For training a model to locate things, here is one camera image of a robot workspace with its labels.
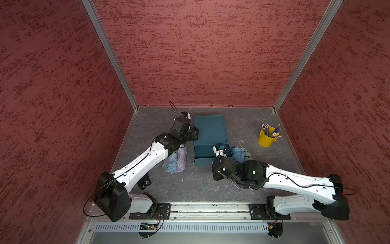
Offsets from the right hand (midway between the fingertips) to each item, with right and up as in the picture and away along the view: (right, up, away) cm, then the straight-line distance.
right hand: (213, 170), depth 70 cm
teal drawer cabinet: (0, +18, +10) cm, 20 cm away
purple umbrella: (-18, +4, +19) cm, 26 cm away
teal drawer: (-4, +6, +5) cm, 9 cm away
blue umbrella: (-24, -1, +12) cm, 27 cm away
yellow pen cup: (+37, +11, +25) cm, 46 cm away
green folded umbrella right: (+22, +3, +20) cm, 30 cm away
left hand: (-9, +16, +10) cm, 21 cm away
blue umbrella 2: (+17, +3, +18) cm, 25 cm away
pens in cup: (+33, +20, +17) cm, 42 cm away
